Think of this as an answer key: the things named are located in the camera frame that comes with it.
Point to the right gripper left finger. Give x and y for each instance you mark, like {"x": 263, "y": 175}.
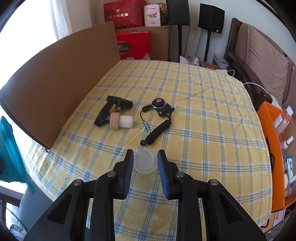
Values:
{"x": 84, "y": 210}

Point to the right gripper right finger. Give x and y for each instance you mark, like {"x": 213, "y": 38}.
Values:
{"x": 225, "y": 218}

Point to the clear small plastic cup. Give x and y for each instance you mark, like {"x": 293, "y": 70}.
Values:
{"x": 145, "y": 161}

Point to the small pink white bottle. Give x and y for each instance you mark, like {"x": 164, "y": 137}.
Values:
{"x": 284, "y": 145}

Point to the yellow plaid tablecloth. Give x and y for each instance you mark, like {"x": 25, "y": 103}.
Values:
{"x": 215, "y": 133}

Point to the wooden cork stopper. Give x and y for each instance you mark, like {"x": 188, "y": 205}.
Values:
{"x": 120, "y": 121}

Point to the clear bottle white cap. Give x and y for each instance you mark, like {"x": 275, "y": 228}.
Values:
{"x": 283, "y": 119}

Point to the orange cardboard box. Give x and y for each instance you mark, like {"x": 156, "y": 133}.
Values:
{"x": 267, "y": 114}

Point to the large brown cardboard box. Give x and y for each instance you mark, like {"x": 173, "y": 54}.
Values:
{"x": 41, "y": 96}

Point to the brown sofa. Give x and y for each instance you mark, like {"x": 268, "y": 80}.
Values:
{"x": 261, "y": 65}

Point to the red chocolate gift box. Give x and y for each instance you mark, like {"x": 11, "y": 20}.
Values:
{"x": 134, "y": 45}

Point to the background brown cardboard box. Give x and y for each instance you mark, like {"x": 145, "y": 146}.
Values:
{"x": 159, "y": 41}

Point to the right black speaker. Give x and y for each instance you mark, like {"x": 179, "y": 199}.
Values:
{"x": 211, "y": 19}

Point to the black speaker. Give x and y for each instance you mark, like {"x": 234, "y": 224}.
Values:
{"x": 179, "y": 15}
{"x": 211, "y": 19}

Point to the left black speaker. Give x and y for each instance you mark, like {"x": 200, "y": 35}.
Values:
{"x": 179, "y": 15}

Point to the red gift bag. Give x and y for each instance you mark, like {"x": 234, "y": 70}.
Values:
{"x": 125, "y": 14}

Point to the pink white box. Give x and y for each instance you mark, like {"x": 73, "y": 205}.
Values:
{"x": 152, "y": 16}

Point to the black lanyard camera mount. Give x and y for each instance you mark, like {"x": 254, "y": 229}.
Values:
{"x": 156, "y": 118}

